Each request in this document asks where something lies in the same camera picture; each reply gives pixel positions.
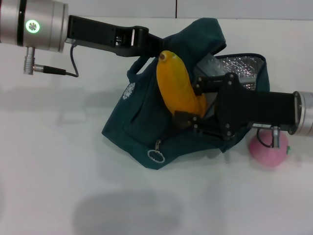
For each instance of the pink toy peach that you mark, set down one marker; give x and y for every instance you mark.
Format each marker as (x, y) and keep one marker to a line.
(266, 154)

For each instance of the dark teal insulated lunch bag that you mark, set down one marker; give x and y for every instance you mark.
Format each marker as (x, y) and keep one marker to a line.
(137, 127)

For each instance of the yellow banana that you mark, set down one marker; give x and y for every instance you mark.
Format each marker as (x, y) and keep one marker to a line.
(176, 85)

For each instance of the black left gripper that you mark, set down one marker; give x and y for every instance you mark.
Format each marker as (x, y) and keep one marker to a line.
(97, 34)

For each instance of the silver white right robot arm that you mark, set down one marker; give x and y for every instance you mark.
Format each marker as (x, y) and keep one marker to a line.
(306, 112)

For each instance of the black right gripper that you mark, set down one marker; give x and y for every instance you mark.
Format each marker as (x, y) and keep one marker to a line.
(256, 107)

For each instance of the clear lunch box blue lid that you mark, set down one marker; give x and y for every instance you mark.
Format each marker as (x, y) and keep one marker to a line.
(210, 69)

